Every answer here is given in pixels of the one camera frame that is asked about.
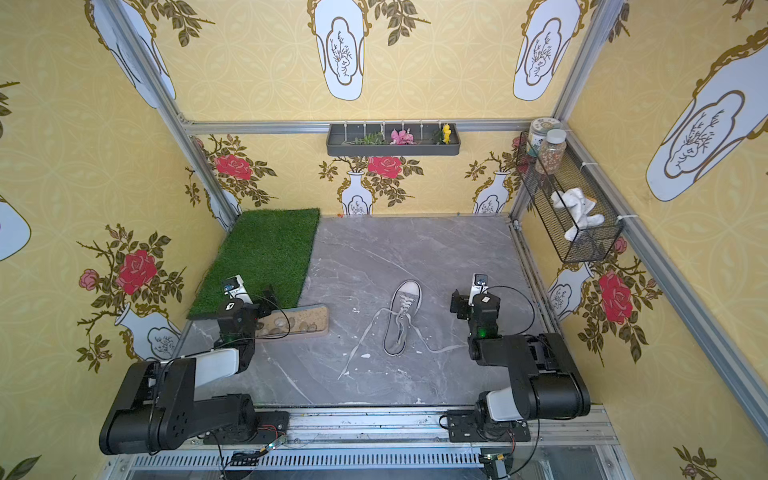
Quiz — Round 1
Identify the patterned jar behind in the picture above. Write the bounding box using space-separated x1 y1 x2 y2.
526 117 562 156

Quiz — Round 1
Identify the pink artificial flower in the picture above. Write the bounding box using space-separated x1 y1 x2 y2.
391 129 415 146

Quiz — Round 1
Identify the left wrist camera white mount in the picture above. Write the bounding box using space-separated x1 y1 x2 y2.
222 275 252 304

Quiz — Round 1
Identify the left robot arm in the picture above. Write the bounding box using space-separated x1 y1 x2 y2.
99 288 288 455

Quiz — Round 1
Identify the green artificial grass mat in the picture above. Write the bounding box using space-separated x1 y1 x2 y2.
189 208 320 318

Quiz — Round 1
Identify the glass jar white lid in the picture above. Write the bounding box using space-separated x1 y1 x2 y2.
535 129 567 175

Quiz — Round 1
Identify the white shoelace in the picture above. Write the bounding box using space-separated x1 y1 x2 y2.
337 281 463 380

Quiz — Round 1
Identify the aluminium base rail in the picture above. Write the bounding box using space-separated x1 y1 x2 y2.
99 405 633 479

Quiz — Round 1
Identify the green artificial plant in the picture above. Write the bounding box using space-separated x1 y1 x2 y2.
344 132 387 146

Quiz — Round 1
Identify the black wire basket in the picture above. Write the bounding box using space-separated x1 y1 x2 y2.
510 132 624 263

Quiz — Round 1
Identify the grey canvas sneaker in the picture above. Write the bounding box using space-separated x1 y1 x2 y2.
383 279 422 356

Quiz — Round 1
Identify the yellow artificial flower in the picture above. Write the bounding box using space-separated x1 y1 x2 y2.
441 124 452 145

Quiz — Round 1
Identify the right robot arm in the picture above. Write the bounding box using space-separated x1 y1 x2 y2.
446 291 592 443

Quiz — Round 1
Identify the grey wall planter shelf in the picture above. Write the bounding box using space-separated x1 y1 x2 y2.
325 121 462 157

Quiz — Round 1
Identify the white plush toy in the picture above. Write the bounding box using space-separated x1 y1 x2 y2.
550 187 605 242

